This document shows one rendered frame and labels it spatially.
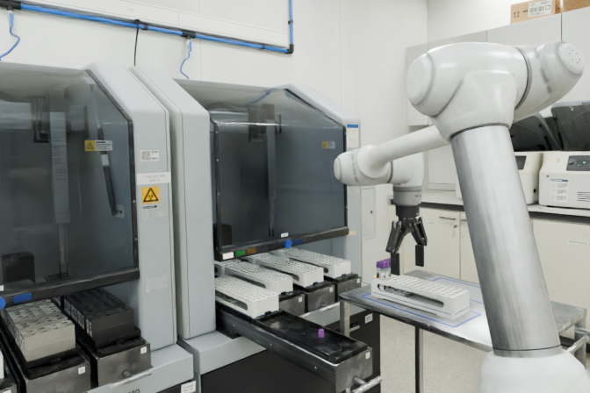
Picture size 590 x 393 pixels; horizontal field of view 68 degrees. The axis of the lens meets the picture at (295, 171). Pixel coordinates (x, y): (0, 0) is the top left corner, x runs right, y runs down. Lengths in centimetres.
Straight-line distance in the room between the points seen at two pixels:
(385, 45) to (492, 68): 311
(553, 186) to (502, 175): 246
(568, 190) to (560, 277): 56
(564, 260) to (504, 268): 252
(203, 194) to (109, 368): 53
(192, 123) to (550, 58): 95
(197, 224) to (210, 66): 151
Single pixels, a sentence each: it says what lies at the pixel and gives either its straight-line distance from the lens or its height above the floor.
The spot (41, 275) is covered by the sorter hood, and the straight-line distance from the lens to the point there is 126.
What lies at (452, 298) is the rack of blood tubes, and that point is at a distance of 138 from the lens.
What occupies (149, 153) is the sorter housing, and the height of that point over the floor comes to 131.
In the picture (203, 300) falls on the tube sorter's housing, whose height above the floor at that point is 85.
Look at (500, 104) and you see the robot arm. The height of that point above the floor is 138.
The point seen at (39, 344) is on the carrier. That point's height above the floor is 86.
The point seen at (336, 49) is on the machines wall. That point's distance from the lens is 347.
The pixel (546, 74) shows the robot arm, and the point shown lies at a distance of 93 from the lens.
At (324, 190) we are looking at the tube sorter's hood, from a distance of 170.
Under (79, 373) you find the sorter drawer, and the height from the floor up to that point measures 79.
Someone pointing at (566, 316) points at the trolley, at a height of 82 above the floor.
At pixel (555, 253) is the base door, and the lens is 331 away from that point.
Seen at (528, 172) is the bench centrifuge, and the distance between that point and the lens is 331.
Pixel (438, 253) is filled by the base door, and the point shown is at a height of 47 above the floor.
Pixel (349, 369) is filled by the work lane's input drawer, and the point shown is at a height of 78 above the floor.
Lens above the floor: 132
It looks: 3 degrees down
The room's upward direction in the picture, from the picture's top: 1 degrees counter-clockwise
